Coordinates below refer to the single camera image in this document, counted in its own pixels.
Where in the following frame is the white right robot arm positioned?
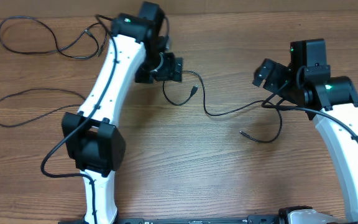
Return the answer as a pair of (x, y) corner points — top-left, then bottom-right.
(252, 39), (358, 223)

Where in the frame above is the thin black USB cable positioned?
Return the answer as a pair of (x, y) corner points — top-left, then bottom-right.
(162, 70), (283, 144)

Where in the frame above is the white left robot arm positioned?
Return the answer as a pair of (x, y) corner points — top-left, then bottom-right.
(62, 1), (183, 223)

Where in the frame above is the black cable silver USB plug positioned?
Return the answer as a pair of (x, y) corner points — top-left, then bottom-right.
(0, 16), (108, 60)

